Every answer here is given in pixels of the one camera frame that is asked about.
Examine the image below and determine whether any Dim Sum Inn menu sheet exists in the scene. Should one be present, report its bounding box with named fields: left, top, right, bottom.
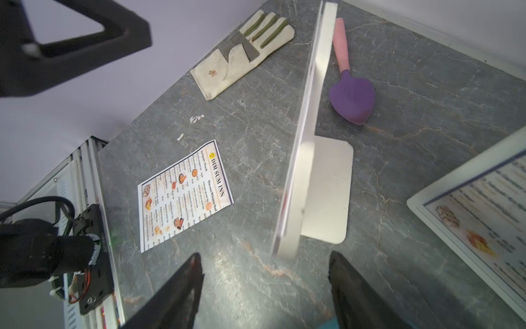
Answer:
left=136, top=140, right=234, bottom=253

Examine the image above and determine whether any pink purple toy trowel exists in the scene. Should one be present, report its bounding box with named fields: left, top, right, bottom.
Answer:
left=330, top=18, right=375, bottom=125

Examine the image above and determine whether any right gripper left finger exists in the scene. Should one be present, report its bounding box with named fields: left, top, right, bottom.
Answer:
left=123, top=253, right=204, bottom=328

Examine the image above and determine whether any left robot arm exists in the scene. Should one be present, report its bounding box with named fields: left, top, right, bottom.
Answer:
left=1, top=1, right=152, bottom=288

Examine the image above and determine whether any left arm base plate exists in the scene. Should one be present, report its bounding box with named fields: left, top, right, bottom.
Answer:
left=73, top=204, right=115, bottom=315

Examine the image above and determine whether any white green work glove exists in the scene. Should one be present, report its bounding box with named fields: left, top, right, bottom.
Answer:
left=190, top=10, right=295, bottom=101

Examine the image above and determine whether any white menu holder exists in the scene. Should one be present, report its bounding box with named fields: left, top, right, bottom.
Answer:
left=272, top=1, right=353, bottom=259
left=407, top=128, right=525, bottom=319

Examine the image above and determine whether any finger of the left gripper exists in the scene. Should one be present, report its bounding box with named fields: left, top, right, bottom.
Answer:
left=1, top=1, right=152, bottom=97

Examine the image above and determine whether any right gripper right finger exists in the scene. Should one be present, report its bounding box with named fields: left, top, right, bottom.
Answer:
left=328, top=251, right=411, bottom=328

